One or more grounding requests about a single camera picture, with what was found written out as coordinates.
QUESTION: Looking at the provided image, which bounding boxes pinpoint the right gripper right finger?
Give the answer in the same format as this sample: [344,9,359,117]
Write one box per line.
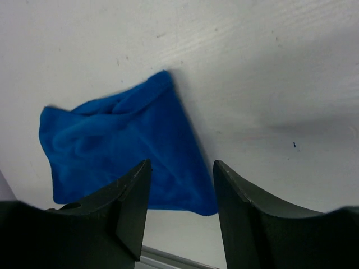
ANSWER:
[213,160,358,268]

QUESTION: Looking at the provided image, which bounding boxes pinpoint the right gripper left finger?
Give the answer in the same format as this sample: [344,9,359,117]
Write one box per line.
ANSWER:
[1,160,152,268]

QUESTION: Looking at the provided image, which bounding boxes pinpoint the blue towel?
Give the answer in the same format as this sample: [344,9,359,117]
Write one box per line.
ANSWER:
[39,71,218,216]

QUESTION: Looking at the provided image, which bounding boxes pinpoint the aluminium front rail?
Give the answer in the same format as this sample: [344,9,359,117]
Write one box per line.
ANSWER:
[134,245,215,269]

